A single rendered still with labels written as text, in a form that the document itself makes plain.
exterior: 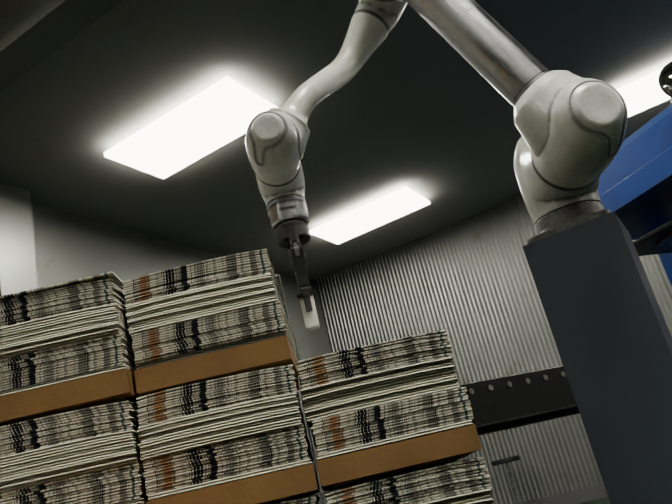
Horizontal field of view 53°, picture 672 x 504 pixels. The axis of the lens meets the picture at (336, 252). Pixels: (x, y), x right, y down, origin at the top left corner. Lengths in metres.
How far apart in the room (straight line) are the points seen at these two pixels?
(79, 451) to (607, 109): 1.13
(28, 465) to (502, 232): 7.23
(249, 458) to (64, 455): 0.32
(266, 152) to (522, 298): 6.75
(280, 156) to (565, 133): 0.55
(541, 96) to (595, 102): 0.11
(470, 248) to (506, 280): 0.59
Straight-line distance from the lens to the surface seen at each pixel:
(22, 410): 1.33
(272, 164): 1.38
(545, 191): 1.54
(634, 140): 3.22
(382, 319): 8.58
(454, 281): 8.25
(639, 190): 3.05
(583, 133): 1.37
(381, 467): 1.21
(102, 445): 1.27
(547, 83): 1.44
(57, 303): 1.35
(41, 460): 1.30
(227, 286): 1.30
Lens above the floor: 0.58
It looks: 20 degrees up
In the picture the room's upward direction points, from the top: 14 degrees counter-clockwise
